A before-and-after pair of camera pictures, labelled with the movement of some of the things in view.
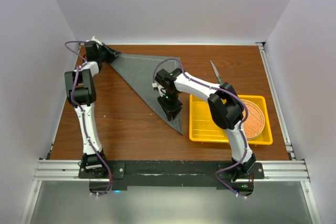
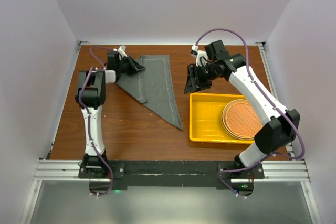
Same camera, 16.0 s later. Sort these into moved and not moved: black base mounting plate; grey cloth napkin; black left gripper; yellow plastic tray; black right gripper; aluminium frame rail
Moved: grey cloth napkin; black right gripper; black left gripper
Not moved: yellow plastic tray; black base mounting plate; aluminium frame rail
